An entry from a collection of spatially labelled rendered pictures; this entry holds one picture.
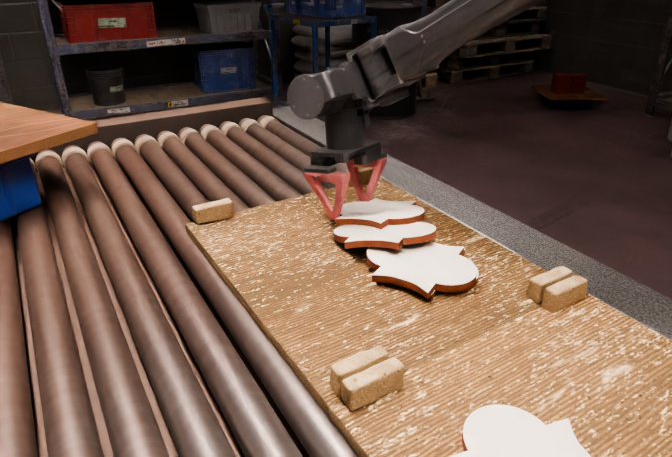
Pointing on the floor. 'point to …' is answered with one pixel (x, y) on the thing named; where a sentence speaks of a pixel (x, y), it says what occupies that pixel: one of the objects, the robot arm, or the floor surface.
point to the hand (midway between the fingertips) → (349, 206)
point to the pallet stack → (492, 45)
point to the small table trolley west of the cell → (312, 44)
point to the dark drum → (394, 12)
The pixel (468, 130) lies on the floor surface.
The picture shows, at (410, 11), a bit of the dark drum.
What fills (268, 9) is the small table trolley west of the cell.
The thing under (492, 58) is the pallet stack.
